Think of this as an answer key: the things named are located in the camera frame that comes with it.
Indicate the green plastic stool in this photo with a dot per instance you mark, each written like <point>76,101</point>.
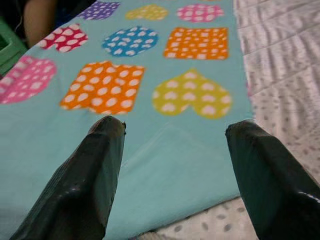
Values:
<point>10,50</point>

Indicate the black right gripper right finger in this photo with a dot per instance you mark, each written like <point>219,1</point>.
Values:
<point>275,195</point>

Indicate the quilted grey mattress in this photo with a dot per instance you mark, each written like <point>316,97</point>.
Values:
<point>280,75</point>

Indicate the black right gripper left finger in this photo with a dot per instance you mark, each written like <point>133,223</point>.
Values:
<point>75,190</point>

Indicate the person in grey shorts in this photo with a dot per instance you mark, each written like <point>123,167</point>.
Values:
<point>40,20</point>

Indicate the teal sheet with colourful patches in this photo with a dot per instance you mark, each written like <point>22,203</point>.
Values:
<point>162,162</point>

